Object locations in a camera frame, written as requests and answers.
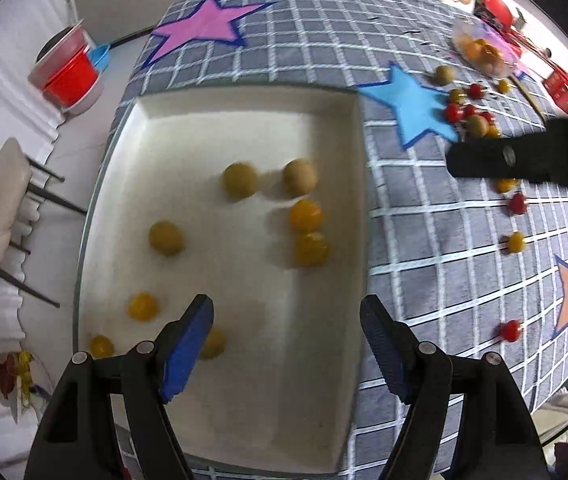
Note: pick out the white rectangular tray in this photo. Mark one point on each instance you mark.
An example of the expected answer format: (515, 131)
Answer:
(244, 285)

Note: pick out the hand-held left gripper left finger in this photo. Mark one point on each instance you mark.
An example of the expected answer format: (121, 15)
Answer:
(186, 355)

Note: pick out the blue plastic bowl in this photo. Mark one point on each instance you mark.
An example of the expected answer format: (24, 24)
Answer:
(100, 56)

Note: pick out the orange tangerine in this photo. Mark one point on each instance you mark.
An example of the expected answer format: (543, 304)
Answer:
(473, 50)
(491, 53)

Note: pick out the brown kiwi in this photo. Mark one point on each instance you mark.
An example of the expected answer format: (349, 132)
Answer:
(240, 179)
(444, 75)
(300, 176)
(215, 344)
(166, 238)
(476, 125)

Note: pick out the yellow cherry tomato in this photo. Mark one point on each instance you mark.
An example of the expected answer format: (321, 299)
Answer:
(101, 346)
(516, 242)
(142, 306)
(506, 186)
(493, 131)
(306, 215)

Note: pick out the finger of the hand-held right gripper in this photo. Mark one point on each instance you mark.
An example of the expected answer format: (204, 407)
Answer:
(539, 157)

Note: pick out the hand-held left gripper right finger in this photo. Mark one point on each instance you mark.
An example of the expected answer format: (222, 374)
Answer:
(386, 350)

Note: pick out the red plastic stool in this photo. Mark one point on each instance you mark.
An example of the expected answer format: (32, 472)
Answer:
(495, 8)

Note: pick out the red cherry tomato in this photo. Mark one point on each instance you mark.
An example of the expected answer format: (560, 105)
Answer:
(510, 330)
(517, 203)
(475, 91)
(453, 111)
(469, 110)
(488, 116)

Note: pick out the clear glass bowl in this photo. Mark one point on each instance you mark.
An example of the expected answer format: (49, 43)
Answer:
(501, 62)

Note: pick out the artificial flowers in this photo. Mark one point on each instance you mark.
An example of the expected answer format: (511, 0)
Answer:
(4, 375)

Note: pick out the grey checked star tablecloth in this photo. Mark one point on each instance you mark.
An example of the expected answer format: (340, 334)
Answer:
(439, 270)

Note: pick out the red plastic basin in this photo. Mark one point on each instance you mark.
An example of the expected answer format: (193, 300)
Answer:
(71, 77)

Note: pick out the brown cherry tomato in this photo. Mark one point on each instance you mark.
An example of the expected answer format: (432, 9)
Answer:
(457, 95)

